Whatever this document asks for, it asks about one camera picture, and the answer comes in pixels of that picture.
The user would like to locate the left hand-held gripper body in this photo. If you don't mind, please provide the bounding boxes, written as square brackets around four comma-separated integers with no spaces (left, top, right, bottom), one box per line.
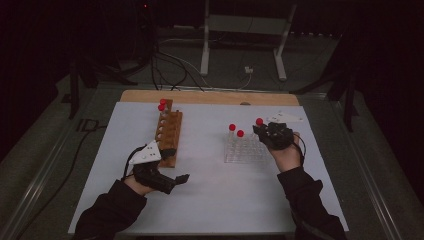
[128,139,178,195]

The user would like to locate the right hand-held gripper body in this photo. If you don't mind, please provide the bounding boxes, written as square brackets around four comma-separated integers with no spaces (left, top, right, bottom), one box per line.
[258,111,304,151]

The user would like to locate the wooden peg tube rack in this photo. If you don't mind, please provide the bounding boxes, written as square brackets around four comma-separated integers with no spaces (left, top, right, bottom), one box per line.
[154,98,184,168]

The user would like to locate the clear acrylic tube rack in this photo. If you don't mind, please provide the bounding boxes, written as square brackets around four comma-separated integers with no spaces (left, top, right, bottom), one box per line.
[223,132,273,165]

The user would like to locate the person's right hand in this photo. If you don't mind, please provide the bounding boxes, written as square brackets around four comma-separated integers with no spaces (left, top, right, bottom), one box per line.
[269,132,303,173]

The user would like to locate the person's left hand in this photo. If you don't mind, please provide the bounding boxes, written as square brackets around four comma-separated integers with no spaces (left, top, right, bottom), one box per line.
[124,174,158,197]

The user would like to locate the white table sheet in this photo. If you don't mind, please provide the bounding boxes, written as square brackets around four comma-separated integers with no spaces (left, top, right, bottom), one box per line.
[68,101,350,236]

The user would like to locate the black tripod stand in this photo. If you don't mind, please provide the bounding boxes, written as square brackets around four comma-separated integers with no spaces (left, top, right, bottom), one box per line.
[289,64,360,133]
[68,59,138,120]

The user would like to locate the white metal stand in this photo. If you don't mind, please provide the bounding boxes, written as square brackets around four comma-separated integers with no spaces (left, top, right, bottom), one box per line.
[199,0,298,82]

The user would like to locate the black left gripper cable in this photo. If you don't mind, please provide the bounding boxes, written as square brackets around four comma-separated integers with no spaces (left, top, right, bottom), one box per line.
[121,144,148,183]

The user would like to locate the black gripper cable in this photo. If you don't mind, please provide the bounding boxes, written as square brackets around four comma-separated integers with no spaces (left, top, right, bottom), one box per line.
[292,132,307,167]
[121,144,148,183]

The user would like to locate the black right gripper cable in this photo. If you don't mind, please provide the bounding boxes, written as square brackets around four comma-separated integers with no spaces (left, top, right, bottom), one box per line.
[292,132,307,167]

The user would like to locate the metal platform frame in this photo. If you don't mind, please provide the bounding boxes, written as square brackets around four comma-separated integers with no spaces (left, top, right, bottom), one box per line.
[0,83,424,240]

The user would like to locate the white floor cable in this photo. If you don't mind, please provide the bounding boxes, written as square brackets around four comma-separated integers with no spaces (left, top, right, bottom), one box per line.
[159,38,254,92]

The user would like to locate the long black floor cable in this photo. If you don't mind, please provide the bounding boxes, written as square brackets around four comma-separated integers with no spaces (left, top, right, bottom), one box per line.
[14,123,108,240]

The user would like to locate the black floor cables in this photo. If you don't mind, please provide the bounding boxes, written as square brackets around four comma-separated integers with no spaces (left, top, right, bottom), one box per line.
[150,49,205,92]

